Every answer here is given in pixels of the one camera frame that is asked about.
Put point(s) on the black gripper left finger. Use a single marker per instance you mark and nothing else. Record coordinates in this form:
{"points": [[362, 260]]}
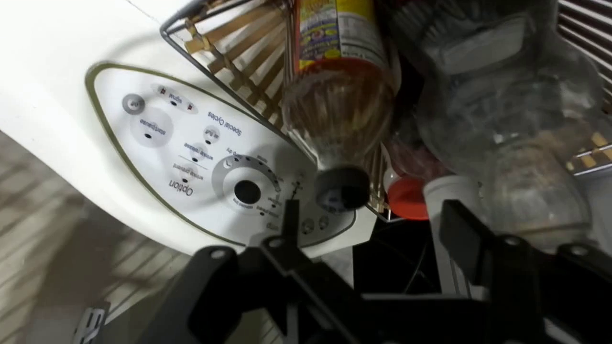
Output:
{"points": [[255, 292]]}

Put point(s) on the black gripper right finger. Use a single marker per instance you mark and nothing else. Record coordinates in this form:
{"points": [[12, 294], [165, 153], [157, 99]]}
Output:
{"points": [[548, 298]]}

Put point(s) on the amber liquid bottle black cap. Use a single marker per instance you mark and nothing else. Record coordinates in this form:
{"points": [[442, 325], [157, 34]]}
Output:
{"points": [[337, 107]]}

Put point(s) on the red cap bottle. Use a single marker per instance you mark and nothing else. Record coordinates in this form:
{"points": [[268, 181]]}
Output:
{"points": [[408, 199]]}

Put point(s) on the gray panel door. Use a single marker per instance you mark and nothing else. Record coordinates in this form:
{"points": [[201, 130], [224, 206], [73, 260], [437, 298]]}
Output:
{"points": [[599, 210]]}

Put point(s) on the white top-load washing machine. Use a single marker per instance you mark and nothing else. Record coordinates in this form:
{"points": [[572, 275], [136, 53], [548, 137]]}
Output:
{"points": [[58, 95]]}

